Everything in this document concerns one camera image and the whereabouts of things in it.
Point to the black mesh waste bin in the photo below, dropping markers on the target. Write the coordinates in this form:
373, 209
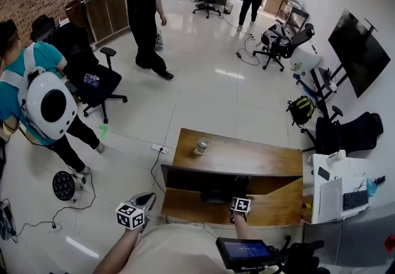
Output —
228, 8

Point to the black armrest office chair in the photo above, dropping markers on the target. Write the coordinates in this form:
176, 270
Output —
92, 81

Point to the black computer monitor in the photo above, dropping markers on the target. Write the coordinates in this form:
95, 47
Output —
197, 178

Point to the black and yellow backpack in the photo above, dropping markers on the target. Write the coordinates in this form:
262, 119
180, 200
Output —
302, 110

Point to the person's beige shirt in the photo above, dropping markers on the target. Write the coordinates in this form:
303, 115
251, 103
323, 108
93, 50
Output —
172, 251

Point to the blue plastic bag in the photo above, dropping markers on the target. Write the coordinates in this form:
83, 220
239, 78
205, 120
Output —
371, 188

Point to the black keyboard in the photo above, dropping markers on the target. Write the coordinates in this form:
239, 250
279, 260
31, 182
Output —
355, 200

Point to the black television stand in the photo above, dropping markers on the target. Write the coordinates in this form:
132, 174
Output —
322, 87

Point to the black phone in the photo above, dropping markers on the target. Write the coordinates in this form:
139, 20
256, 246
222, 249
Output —
323, 173

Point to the office chair with grey jacket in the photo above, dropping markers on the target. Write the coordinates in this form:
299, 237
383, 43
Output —
282, 43

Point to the wooden cabinet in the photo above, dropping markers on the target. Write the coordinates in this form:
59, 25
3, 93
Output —
106, 13

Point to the person's left forearm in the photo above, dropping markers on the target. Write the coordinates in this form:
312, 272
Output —
118, 251

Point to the white laptop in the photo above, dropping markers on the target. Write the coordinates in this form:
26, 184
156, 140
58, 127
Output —
330, 200

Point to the brown wooden desk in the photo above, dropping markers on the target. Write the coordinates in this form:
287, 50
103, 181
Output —
247, 152

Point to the pack of water bottles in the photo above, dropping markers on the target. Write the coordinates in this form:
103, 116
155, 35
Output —
91, 80

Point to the red object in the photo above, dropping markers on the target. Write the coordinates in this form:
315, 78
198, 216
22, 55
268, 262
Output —
390, 242

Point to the dark metal shelf rack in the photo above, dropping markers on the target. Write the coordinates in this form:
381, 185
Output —
296, 15

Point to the clear plastic bag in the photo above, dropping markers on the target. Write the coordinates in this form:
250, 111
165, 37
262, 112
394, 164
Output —
158, 39

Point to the large black television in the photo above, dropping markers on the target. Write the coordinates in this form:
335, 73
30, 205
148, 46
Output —
358, 50

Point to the person's right forearm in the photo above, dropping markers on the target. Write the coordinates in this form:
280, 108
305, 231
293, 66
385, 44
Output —
245, 226

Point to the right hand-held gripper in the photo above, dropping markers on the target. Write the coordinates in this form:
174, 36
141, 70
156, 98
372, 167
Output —
240, 204

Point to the small blue-screen field monitor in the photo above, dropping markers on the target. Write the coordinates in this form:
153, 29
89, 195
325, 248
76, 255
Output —
243, 251

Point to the white round-window backpack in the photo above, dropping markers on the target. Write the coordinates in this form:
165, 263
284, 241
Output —
49, 106

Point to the black mesh office chair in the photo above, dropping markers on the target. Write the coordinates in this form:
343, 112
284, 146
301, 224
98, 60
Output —
348, 137

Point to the white floor power strip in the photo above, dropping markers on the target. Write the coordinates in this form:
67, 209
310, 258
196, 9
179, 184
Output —
252, 36

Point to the black camera rig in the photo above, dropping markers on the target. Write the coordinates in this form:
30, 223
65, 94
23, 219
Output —
301, 255

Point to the small white power strip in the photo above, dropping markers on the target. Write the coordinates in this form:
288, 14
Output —
56, 226

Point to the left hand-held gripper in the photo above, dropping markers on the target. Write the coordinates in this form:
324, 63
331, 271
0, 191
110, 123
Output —
130, 216

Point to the clear glass jar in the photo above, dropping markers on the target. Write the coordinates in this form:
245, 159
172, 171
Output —
202, 146

